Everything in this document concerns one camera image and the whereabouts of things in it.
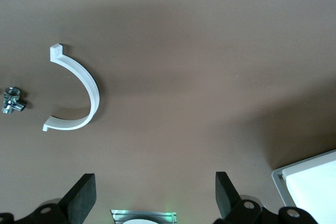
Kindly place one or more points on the white cabinet drawer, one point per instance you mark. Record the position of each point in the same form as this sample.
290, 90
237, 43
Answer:
315, 195

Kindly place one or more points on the white drawer cabinet housing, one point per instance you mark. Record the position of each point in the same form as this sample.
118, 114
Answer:
278, 182

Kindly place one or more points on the small silver metal fitting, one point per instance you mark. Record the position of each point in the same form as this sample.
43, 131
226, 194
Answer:
13, 100

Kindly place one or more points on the white curved plastic bracket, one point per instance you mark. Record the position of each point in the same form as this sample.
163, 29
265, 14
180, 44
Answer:
94, 90

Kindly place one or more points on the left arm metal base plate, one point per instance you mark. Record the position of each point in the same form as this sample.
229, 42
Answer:
118, 216

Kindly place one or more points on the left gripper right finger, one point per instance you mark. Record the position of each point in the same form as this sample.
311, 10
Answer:
227, 195

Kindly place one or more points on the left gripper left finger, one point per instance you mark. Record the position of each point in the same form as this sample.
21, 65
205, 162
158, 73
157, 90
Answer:
81, 195

